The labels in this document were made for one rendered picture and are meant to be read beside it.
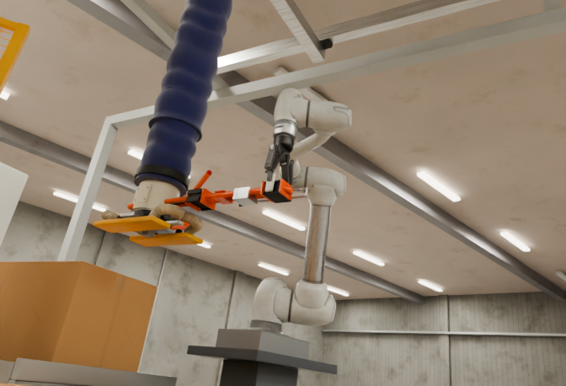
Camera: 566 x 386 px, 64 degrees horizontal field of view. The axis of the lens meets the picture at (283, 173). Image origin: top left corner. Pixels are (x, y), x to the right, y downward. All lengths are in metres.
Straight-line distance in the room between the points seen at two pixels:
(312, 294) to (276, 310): 0.18
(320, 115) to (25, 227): 11.79
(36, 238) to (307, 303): 11.32
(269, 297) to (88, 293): 0.84
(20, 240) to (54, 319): 11.22
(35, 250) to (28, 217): 0.87
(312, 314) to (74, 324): 1.03
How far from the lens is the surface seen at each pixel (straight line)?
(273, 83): 4.27
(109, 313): 1.91
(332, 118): 1.68
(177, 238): 1.88
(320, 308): 2.22
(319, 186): 2.14
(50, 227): 13.26
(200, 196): 1.73
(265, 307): 2.22
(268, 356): 1.97
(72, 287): 1.81
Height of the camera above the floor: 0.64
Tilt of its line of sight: 25 degrees up
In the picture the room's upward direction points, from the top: 8 degrees clockwise
